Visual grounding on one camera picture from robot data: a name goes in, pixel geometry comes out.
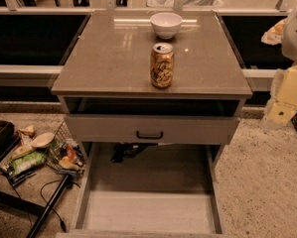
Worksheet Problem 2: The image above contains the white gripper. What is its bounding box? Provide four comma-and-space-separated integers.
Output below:
263, 62, 297, 125

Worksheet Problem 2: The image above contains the orange soda can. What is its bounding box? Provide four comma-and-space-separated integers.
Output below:
150, 43, 174, 88

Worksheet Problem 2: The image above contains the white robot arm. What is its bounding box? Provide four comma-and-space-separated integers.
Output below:
261, 6, 297, 124

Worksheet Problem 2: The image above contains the grey drawer cabinet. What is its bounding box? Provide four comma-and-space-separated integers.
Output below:
52, 11, 251, 162

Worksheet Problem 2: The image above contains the white bowl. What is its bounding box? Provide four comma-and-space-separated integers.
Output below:
150, 12, 182, 40

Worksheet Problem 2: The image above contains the black object under cabinet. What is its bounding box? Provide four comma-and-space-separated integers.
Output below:
111, 143, 151, 163

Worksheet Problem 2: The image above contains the black pole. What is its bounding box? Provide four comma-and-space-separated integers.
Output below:
26, 175, 73, 238

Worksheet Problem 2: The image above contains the white plate on floor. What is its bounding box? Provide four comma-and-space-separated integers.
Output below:
31, 132, 55, 148

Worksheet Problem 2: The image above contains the green snack bag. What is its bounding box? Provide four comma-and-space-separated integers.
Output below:
11, 152, 46, 176

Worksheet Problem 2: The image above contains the black box on floor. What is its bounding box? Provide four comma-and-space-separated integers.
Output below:
0, 120, 21, 174

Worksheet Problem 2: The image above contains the closed drawer with black handle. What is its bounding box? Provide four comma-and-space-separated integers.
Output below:
65, 114, 240, 145

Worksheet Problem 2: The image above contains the wire basket with items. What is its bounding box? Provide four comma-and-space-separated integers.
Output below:
47, 122, 84, 179

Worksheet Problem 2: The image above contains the black cable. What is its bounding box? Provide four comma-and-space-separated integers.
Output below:
39, 178, 81, 234

